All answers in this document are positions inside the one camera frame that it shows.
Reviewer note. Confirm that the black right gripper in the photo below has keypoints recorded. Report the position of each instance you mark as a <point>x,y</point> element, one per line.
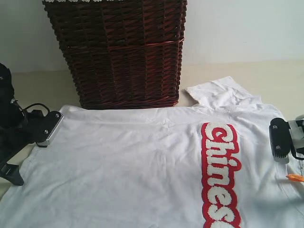
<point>298,136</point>

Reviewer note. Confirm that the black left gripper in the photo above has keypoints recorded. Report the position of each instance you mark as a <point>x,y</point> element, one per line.
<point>17,129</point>

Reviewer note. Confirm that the white t-shirt red lettering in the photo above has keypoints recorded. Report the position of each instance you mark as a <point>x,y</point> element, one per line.
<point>205,166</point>

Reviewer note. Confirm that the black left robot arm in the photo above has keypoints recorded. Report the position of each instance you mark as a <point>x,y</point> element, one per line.
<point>7,92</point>

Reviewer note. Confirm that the dark red wicker basket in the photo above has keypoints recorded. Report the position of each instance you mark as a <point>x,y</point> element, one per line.
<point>122,54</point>

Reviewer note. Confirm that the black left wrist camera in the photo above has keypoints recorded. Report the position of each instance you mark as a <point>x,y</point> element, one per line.
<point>47,129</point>

